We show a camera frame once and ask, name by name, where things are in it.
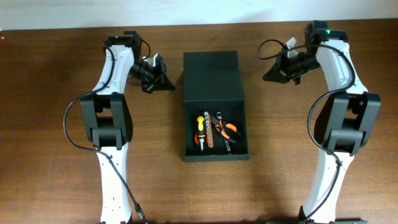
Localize black storage box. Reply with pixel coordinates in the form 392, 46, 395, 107
183, 51, 250, 162

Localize orange socket bit rail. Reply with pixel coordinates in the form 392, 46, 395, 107
203, 111, 214, 149

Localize small red cutting pliers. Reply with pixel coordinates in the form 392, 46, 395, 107
194, 133, 200, 147

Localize silver ratchet wrench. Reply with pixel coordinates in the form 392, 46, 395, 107
216, 112, 231, 152

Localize yellow black stubby screwdriver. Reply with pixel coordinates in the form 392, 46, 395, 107
197, 116, 206, 152

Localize orange black long-nose pliers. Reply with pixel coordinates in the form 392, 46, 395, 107
211, 117, 243, 143

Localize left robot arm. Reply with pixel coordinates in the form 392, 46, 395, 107
80, 30, 175, 224

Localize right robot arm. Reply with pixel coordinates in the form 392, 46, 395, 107
263, 21, 381, 223

